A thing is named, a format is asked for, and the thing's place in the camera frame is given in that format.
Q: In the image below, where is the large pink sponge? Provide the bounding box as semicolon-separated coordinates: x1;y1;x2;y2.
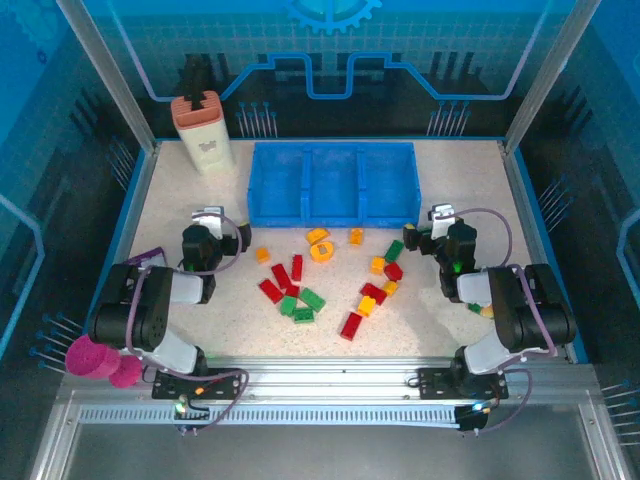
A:
65;333;121;381

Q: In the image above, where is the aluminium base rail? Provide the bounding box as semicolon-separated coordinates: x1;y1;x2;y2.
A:
142;355;594;404

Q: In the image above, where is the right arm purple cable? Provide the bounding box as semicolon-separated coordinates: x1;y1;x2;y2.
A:
449;207;559;436

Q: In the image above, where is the black utensil handle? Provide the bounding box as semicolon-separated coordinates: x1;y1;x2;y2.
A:
185;67;211;112

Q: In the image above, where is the aluminium frame post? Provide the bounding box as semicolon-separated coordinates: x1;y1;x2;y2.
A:
501;0;604;156
54;0;162;154

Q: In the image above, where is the beige holder with orange top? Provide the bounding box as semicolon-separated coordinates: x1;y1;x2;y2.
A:
169;91;237;176

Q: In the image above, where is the small pink sponge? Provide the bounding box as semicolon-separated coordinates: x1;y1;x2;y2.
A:
108;355;144;390

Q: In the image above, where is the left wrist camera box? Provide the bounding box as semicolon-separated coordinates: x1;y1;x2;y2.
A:
191;204;225;235

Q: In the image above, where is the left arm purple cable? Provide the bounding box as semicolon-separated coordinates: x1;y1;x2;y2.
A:
124;212;251;434

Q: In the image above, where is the purple snack bag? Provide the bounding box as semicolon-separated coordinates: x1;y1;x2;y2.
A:
127;246;166;271

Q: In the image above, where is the yellow round lego with hole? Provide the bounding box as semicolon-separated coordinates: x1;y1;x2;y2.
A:
308;241;335;264

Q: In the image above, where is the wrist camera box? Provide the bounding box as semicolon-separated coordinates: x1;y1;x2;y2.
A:
428;202;457;236
191;204;225;235

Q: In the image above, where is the black control board with LED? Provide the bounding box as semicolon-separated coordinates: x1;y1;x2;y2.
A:
455;399;496;436
172;392;211;436

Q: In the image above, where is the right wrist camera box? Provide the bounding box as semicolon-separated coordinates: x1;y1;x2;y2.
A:
428;202;457;236

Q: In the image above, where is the aluminium table side rail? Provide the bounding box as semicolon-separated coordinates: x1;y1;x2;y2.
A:
84;144;161;346
499;142;589;364

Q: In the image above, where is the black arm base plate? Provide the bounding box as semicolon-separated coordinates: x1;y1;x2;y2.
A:
151;368;245;401
417;367;510;401

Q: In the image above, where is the slotted cable duct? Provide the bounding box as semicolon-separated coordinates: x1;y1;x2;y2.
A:
78;405;461;427

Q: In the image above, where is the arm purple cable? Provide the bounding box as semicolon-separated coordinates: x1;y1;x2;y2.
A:
124;212;251;434
449;207;559;436

